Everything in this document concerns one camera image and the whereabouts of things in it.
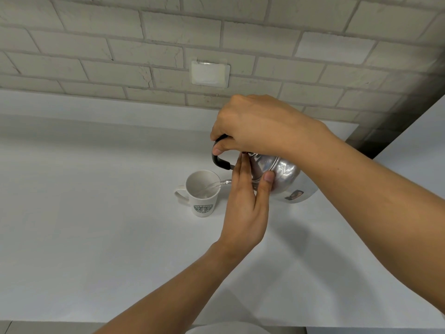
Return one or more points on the person's left hand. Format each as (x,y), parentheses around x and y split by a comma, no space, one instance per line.
(245,215)

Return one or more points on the person's left forearm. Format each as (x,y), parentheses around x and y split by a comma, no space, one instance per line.
(180,292)

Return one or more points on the white wall socket plate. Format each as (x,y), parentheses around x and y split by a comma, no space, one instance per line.
(210,73)

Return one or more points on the white mug with green print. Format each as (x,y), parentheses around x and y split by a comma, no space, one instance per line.
(203,201)

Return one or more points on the silver kettle lid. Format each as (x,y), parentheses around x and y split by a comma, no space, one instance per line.
(263,164)

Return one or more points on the person's left middle finger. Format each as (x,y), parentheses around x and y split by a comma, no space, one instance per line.
(237,179)

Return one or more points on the person's right hand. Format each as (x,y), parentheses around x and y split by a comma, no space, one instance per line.
(264,125)

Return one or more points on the person's right forearm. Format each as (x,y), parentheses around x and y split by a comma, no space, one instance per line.
(375,212)

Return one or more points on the person's left thumb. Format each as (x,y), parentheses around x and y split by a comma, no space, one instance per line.
(266,189)

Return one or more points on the person's right thumb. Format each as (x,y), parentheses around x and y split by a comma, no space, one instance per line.
(229,145)

